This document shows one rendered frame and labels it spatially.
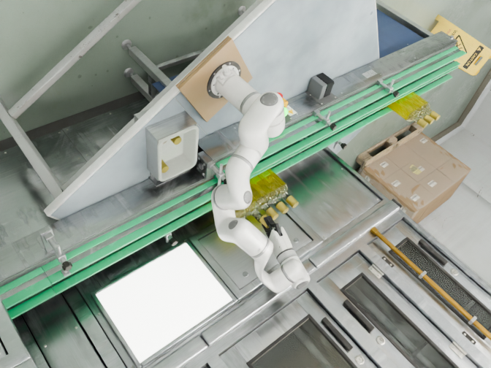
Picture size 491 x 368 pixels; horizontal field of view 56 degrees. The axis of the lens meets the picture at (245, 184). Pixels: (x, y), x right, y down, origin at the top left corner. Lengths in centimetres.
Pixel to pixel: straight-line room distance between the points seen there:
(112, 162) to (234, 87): 51
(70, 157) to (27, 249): 67
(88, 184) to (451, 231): 550
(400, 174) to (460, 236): 132
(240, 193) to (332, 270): 72
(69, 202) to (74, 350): 51
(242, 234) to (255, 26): 75
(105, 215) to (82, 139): 66
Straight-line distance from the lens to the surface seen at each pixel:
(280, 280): 164
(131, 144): 171
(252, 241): 150
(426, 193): 578
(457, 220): 681
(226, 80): 169
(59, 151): 232
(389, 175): 577
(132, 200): 182
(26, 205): 214
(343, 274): 202
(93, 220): 177
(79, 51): 211
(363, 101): 233
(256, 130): 145
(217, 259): 189
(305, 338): 185
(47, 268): 172
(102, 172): 173
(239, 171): 145
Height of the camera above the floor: 183
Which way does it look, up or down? 26 degrees down
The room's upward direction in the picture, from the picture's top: 136 degrees clockwise
